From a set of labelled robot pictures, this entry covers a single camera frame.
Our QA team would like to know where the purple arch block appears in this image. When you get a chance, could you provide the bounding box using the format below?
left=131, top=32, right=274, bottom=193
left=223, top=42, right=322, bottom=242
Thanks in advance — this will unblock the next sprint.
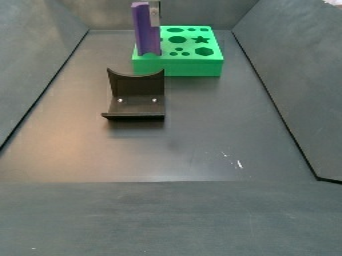
left=131, top=0, right=162, bottom=56

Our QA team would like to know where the black curved holder stand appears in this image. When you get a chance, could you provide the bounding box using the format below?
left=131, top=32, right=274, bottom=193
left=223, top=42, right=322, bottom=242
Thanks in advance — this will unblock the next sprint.
left=101, top=69, right=166, bottom=120

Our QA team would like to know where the green shape sorter board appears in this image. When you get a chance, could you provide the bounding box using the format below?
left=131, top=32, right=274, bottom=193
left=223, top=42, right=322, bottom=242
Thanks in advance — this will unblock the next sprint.
left=132, top=26, right=224, bottom=77

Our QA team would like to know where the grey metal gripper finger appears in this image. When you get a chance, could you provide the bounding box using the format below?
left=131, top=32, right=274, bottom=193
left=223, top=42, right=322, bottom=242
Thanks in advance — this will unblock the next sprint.
left=148, top=0, right=160, bottom=27

